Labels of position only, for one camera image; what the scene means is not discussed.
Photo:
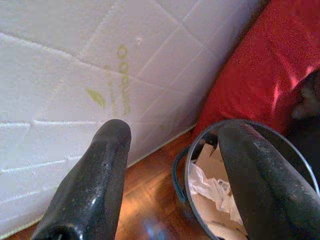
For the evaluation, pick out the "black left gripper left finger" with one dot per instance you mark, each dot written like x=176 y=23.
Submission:
x=95 y=180

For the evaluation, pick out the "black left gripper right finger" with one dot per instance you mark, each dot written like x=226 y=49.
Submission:
x=265 y=190

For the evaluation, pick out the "white tissue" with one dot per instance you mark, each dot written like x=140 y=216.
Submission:
x=210 y=186

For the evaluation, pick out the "black round waste bin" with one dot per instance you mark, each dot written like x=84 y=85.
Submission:
x=280 y=140

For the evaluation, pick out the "beige paper scrap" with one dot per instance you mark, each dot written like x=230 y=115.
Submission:
x=225 y=225

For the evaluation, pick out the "white quilted mattress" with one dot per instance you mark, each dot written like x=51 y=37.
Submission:
x=75 y=75

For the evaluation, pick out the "red fabric cushion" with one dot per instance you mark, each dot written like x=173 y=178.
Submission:
x=262 y=62

